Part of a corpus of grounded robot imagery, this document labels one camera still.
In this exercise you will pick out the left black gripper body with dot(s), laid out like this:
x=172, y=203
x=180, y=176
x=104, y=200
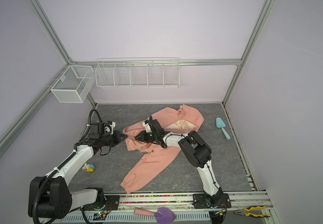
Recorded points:
x=112, y=140

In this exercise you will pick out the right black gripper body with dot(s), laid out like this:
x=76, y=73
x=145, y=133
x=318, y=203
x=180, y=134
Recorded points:
x=150, y=137

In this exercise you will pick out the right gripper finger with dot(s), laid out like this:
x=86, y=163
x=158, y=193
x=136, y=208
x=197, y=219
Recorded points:
x=139, y=138
x=141, y=135

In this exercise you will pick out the pink zip jacket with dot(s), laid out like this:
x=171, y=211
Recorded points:
x=156, y=158

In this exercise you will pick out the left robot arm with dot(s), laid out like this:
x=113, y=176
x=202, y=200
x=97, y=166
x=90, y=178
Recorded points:
x=50, y=196

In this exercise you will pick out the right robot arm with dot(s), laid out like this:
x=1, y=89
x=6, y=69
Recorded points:
x=198, y=154

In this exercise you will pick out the small colourful toy figure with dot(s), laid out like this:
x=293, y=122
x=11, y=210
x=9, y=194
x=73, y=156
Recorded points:
x=88, y=167

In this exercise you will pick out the teal plastic trowel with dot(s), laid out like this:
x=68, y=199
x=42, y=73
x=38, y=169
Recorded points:
x=220, y=124

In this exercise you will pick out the white mesh box basket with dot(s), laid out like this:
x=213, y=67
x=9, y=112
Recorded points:
x=74, y=84

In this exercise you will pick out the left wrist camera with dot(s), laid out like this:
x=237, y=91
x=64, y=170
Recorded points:
x=102, y=128

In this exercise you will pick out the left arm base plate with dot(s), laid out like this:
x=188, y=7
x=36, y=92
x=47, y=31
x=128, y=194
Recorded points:
x=111, y=203

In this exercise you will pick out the white wire shelf basket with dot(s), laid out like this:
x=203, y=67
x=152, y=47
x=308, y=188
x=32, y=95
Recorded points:
x=137, y=72

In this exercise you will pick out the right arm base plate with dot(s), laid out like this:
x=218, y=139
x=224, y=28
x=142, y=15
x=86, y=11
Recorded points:
x=204, y=201

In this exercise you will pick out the purple pink-handled scoop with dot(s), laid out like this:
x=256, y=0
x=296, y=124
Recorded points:
x=163, y=215

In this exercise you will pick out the yellow-handled pliers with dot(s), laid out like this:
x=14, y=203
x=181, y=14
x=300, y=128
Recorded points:
x=248, y=212

